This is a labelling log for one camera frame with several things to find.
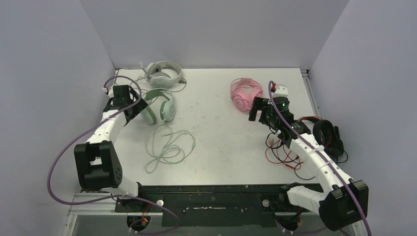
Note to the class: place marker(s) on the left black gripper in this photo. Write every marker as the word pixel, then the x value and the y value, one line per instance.
pixel 137 110

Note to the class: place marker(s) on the mint green headphones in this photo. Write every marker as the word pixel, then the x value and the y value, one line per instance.
pixel 163 144

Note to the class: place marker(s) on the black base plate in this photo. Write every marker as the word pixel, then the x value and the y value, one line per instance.
pixel 210 206

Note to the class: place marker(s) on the white gaming headset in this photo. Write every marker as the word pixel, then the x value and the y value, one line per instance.
pixel 161 75

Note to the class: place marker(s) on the red and black headphones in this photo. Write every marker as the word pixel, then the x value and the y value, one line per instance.
pixel 325 134

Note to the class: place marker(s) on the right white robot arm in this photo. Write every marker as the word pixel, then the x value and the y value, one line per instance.
pixel 343 200

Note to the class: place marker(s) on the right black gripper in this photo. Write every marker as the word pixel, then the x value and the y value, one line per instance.
pixel 261 108

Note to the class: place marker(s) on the pink cat-ear headphones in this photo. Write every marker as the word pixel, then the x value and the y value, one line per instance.
pixel 243 91

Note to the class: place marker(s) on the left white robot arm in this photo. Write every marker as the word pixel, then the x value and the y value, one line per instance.
pixel 97 162

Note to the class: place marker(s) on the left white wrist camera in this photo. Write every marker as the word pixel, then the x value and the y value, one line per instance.
pixel 108 91

